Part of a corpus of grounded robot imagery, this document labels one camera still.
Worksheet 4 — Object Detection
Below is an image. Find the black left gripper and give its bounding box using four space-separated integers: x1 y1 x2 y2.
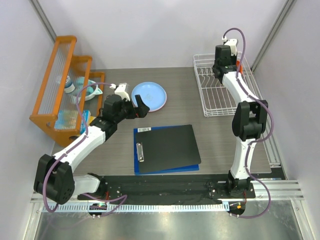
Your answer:
114 95 149 123

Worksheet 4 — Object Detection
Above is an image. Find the blue plate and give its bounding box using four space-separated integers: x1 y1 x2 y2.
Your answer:
131 81 168 108

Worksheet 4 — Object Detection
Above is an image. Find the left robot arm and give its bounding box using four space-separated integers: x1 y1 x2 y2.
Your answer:
33 94 150 205

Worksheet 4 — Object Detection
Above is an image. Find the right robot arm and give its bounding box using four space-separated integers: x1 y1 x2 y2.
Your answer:
212 44 268 198

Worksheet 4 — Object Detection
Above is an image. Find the orange wooden shelf rack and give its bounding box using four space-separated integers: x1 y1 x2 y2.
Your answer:
29 35 105 147

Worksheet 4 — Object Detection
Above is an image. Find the orange plate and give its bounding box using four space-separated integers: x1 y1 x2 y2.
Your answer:
236 60 243 74

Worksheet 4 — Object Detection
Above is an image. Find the black clipboard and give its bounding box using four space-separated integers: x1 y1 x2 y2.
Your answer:
134 124 202 174

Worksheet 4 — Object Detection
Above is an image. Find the blue folder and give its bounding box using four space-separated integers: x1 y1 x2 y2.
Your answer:
132 124 200 176

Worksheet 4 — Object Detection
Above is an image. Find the white and teal bowl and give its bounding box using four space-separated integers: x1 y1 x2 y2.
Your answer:
85 85 103 101

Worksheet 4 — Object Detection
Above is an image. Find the teal scrub brush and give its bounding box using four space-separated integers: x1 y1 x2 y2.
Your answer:
69 76 85 104

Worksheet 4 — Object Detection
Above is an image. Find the small white blue jar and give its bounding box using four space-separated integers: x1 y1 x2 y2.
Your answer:
64 75 75 94

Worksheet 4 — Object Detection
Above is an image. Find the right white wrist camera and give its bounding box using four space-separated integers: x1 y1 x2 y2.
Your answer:
222 36 238 56

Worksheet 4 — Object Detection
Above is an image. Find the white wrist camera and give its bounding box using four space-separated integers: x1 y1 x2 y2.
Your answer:
222 36 238 56
109 82 131 102

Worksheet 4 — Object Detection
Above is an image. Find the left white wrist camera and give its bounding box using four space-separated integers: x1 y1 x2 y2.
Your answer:
109 82 131 102

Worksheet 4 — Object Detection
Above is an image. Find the white wire dish rack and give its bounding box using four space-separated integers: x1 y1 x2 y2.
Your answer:
192 51 263 118

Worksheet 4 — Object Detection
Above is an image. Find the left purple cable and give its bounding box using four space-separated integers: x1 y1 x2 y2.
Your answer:
43 82 129 217

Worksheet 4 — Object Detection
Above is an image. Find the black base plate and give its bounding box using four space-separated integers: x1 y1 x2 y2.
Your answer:
92 174 256 206

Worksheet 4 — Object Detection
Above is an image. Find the aluminium frame rail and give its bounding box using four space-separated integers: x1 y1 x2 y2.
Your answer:
42 179 304 215

